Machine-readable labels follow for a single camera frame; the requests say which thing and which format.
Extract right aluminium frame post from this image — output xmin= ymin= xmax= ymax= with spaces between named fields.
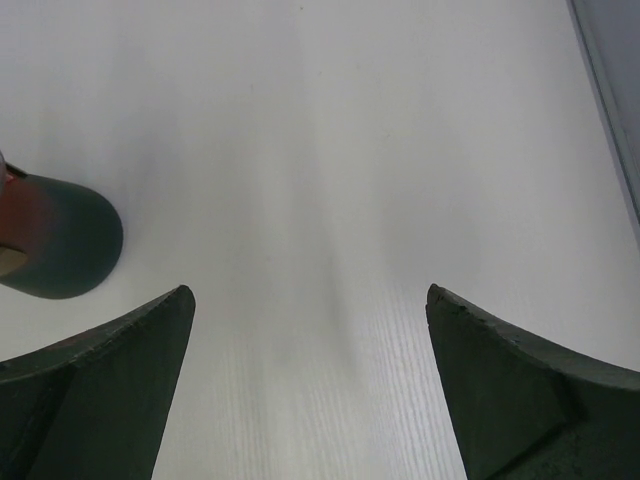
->
xmin=568 ymin=0 xmax=639 ymax=213

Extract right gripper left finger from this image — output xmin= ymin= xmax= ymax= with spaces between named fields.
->
xmin=1 ymin=285 xmax=195 ymax=479

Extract dark carafe with red lid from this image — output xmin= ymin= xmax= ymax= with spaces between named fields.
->
xmin=1 ymin=160 xmax=124 ymax=300

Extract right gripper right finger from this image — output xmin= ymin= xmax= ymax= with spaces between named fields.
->
xmin=426 ymin=284 xmax=639 ymax=479

